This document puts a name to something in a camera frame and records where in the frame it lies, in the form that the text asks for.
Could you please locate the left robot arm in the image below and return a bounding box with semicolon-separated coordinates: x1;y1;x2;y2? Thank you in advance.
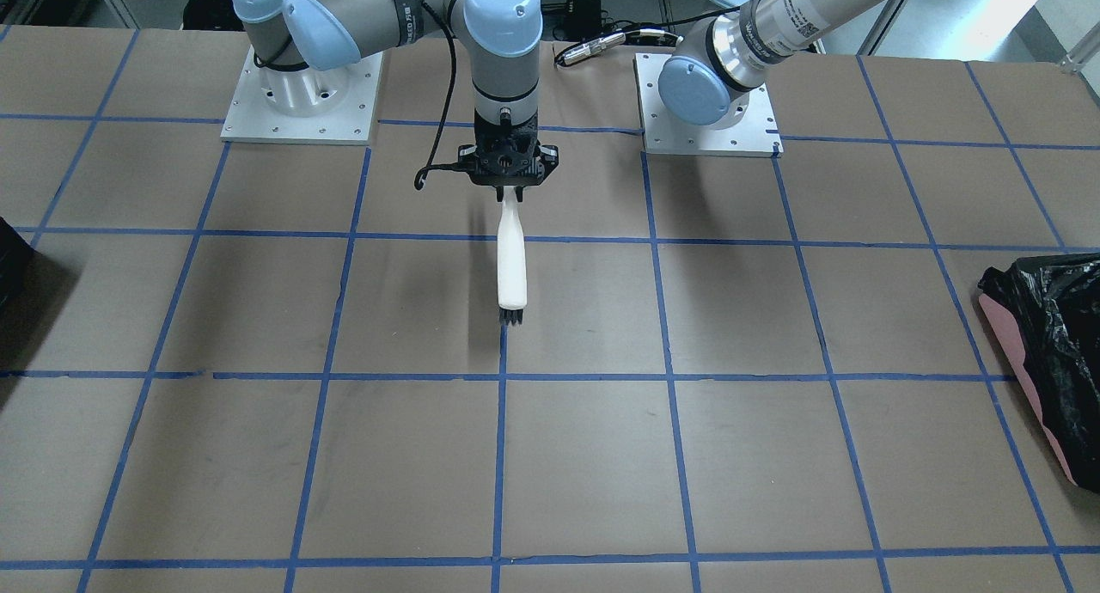
657;0;883;125

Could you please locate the beige hand brush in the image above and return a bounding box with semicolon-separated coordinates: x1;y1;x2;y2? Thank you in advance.
498;186;528;326

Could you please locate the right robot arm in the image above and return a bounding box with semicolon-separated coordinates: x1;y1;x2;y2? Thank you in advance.
228;0;559;198

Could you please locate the black bag lined bin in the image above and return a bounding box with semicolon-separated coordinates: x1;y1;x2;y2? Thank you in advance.
978;253;1099;492

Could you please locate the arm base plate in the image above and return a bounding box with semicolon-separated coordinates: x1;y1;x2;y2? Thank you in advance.
635;52;785;157
220;50;385;146

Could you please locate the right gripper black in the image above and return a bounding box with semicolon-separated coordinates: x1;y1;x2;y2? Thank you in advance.
457;116;560;188

